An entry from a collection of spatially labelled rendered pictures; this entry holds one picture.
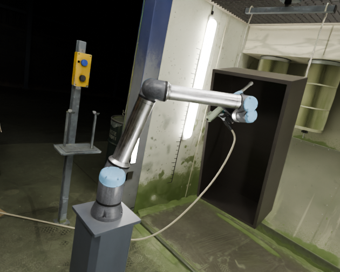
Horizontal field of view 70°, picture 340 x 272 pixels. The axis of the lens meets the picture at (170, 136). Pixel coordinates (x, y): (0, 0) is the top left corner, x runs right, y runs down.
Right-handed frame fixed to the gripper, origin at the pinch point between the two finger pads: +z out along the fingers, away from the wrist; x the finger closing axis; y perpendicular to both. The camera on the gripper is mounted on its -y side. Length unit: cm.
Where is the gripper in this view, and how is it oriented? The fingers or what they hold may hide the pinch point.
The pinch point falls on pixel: (220, 113)
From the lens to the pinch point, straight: 195.3
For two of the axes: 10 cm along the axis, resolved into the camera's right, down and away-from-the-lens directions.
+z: -3.3, -1.0, 9.4
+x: 7.4, -6.5, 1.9
